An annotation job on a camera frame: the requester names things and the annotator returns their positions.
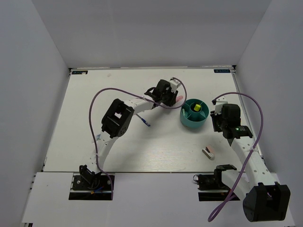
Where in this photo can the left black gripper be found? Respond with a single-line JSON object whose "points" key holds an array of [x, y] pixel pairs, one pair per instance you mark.
{"points": [[173, 98]]}

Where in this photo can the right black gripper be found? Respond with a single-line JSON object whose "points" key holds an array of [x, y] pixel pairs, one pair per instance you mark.
{"points": [[214, 117]]}

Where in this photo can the pink highlighter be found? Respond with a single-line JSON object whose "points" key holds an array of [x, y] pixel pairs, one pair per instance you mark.
{"points": [[179, 98]]}

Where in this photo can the blue ballpoint pen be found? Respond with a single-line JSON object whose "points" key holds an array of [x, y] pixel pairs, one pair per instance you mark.
{"points": [[143, 120]]}

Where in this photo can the yellow cap black highlighter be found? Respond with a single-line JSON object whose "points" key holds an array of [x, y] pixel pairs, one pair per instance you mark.
{"points": [[197, 108]]}

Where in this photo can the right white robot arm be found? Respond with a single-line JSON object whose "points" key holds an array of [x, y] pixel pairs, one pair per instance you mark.
{"points": [[263, 197]]}

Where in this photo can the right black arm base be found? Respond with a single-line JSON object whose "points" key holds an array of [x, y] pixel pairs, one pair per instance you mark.
{"points": [[210, 186]]}

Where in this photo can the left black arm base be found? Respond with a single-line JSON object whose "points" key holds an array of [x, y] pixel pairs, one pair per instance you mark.
{"points": [[100, 190]]}

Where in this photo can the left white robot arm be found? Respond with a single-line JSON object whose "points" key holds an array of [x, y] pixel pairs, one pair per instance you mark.
{"points": [[117, 118]]}

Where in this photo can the pink white eraser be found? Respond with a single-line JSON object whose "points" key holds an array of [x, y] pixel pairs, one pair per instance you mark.
{"points": [[208, 151]]}

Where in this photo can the teal round organizer container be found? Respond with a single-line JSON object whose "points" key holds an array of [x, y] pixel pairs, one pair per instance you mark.
{"points": [[194, 119]]}

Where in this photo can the right corner table label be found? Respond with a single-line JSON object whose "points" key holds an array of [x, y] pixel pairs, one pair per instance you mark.
{"points": [[222, 71]]}

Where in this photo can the corner table label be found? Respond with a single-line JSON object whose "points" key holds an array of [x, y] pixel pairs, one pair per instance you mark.
{"points": [[222, 71], [79, 72]]}

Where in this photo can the left corner table label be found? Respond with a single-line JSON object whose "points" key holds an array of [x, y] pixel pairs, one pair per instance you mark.
{"points": [[79, 72]]}

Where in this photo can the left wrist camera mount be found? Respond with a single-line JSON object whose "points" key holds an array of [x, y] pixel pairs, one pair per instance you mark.
{"points": [[174, 84]]}

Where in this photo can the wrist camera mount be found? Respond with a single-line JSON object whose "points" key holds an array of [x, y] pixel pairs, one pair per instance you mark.
{"points": [[218, 104], [174, 84]]}

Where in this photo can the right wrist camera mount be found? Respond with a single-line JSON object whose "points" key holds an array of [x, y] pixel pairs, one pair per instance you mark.
{"points": [[218, 104]]}

